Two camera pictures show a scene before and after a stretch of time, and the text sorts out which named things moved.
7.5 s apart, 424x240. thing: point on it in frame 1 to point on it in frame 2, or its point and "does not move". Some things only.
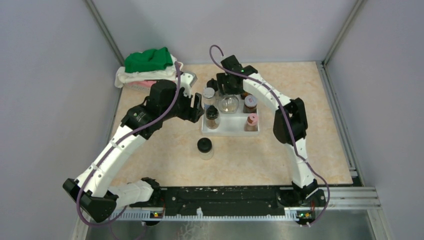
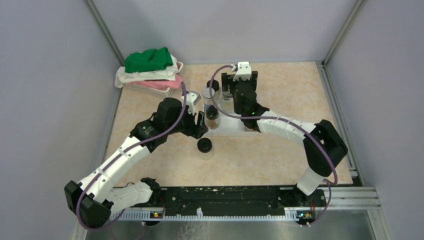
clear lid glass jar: (228, 104) does not move
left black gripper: (193, 113) to (195, 130)
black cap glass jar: (205, 148) does not move
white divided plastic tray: (230, 124) does not move
